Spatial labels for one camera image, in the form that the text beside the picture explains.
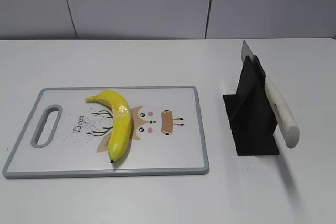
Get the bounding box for black knife stand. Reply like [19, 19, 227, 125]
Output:
[223, 56, 279, 156]

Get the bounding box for white handled kitchen knife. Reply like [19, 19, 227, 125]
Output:
[241, 40, 300, 149]

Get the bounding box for yellow plastic banana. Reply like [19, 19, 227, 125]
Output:
[85, 90, 133, 163]

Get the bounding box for white grey cutting board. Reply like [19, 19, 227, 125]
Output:
[3, 86, 209, 179]

